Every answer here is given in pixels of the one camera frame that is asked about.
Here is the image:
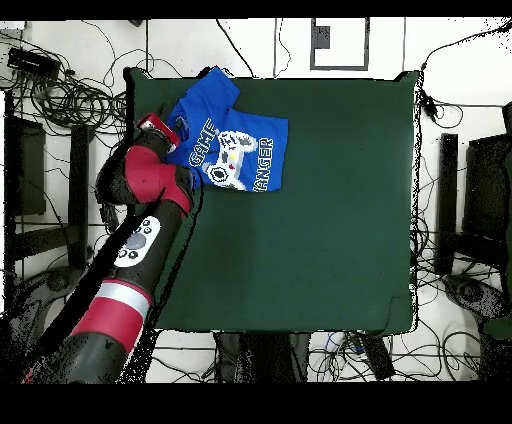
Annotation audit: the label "grey square frame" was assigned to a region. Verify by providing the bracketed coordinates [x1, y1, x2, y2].
[309, 16, 371, 72]

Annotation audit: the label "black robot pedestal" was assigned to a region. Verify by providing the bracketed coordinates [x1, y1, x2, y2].
[213, 331, 311, 383]

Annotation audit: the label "grey wheeled base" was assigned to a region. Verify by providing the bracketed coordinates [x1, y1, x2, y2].
[7, 265, 85, 361]
[441, 273, 512, 335]

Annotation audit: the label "blue printed t-shirt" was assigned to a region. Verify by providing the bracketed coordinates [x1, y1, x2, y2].
[163, 66, 290, 194]

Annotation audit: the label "black power strip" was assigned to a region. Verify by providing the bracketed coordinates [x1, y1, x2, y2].
[98, 201, 121, 235]
[353, 332, 396, 382]

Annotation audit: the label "black power adapter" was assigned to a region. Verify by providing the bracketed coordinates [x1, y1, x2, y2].
[419, 90, 440, 123]

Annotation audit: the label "dark green table cloth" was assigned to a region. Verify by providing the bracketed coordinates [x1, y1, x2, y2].
[123, 66, 421, 337]

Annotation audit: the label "black electronics box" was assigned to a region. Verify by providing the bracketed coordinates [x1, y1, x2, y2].
[6, 46, 62, 80]

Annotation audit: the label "tangled black cables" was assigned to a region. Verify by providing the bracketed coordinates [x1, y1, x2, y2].
[307, 215, 481, 382]
[0, 19, 130, 139]

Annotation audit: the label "black frame stand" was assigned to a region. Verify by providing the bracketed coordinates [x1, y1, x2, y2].
[2, 89, 92, 281]
[434, 101, 512, 277]

